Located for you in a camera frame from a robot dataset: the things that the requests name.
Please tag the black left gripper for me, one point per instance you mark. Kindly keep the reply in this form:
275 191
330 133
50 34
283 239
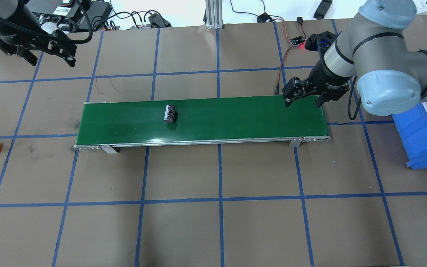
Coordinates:
10 36

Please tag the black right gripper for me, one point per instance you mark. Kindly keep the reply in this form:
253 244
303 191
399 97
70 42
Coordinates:
323 79

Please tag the black cylindrical capacitor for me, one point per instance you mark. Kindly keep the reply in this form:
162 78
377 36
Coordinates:
171 114

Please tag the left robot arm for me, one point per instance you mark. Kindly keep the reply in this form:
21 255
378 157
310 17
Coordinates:
21 33

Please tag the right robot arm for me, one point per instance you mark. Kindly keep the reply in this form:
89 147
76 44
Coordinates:
390 79

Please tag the green conveyor belt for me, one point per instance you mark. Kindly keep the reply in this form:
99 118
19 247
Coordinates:
111 125

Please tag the small black controller box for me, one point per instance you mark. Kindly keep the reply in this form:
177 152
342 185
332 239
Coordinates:
264 18

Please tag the blue plastic bin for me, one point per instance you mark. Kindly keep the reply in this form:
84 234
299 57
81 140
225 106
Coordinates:
412 129

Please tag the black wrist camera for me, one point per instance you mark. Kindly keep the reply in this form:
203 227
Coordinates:
320 42

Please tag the aluminium frame post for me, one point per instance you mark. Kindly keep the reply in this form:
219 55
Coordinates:
213 14

